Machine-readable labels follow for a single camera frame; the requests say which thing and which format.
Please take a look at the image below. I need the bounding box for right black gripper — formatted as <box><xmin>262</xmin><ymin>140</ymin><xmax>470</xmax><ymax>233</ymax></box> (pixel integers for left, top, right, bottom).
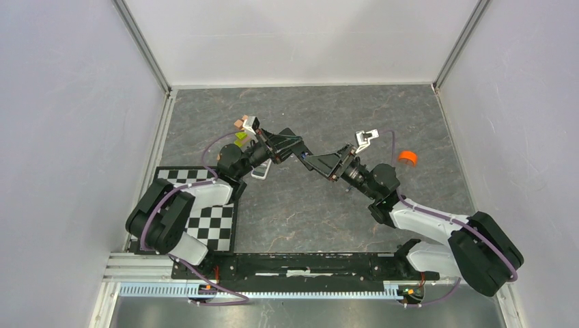
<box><xmin>304</xmin><ymin>143</ymin><xmax>378</xmax><ymax>200</ymax></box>

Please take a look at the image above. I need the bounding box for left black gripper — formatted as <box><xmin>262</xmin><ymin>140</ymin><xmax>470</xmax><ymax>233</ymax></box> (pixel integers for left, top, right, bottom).
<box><xmin>236</xmin><ymin>127</ymin><xmax>303</xmax><ymax>178</ymax></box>

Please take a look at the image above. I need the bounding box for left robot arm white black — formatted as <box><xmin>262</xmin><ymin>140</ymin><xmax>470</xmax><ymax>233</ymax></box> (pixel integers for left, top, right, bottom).
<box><xmin>125</xmin><ymin>128</ymin><xmax>304</xmax><ymax>279</ymax></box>

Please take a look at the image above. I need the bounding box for white remote control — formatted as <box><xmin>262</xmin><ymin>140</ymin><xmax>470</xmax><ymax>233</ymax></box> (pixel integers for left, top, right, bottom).
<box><xmin>251</xmin><ymin>159</ymin><xmax>272</xmax><ymax>180</ymax></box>

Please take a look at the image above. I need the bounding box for green yellow block stack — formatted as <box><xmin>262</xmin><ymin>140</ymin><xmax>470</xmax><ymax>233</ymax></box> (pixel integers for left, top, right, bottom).
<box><xmin>234</xmin><ymin>132</ymin><xmax>251</xmax><ymax>148</ymax></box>

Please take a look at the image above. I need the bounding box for tan wooden block pair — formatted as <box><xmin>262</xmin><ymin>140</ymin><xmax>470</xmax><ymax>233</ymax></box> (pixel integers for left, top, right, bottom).
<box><xmin>234</xmin><ymin>115</ymin><xmax>249</xmax><ymax>130</ymax></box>

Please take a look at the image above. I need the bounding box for orange tape roll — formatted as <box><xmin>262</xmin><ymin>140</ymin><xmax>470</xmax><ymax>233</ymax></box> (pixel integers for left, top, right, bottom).
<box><xmin>397</xmin><ymin>150</ymin><xmax>418</xmax><ymax>167</ymax></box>

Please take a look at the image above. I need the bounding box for black white checkerboard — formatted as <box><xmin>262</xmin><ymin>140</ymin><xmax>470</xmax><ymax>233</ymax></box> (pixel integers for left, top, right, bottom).
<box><xmin>125</xmin><ymin>166</ymin><xmax>245</xmax><ymax>254</ymax></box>

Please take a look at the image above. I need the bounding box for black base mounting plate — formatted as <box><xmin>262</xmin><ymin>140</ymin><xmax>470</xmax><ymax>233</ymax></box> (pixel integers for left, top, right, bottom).
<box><xmin>196</xmin><ymin>253</ymin><xmax>440</xmax><ymax>293</ymax></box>

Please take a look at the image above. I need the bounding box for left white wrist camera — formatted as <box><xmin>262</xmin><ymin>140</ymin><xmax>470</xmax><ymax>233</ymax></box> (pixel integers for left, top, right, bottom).
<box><xmin>242</xmin><ymin>115</ymin><xmax>260</xmax><ymax>136</ymax></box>

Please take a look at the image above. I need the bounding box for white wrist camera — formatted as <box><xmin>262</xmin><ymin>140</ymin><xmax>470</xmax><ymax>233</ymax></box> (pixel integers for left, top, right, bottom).
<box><xmin>242</xmin><ymin>115</ymin><xmax>260</xmax><ymax>136</ymax></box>
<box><xmin>354</xmin><ymin>129</ymin><xmax>380</xmax><ymax>154</ymax></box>

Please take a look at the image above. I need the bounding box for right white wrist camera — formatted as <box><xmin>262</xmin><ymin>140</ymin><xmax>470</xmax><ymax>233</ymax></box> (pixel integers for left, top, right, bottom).
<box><xmin>354</xmin><ymin>129</ymin><xmax>380</xmax><ymax>154</ymax></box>

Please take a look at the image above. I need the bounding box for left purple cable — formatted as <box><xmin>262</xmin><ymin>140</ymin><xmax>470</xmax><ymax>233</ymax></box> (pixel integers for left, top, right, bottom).
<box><xmin>139</xmin><ymin>131</ymin><xmax>240</xmax><ymax>253</ymax></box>

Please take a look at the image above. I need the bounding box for aluminium slotted cable duct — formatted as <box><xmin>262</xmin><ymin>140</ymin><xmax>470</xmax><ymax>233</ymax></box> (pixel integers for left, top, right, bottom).
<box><xmin>118</xmin><ymin>282</ymin><xmax>408</xmax><ymax>300</ymax></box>

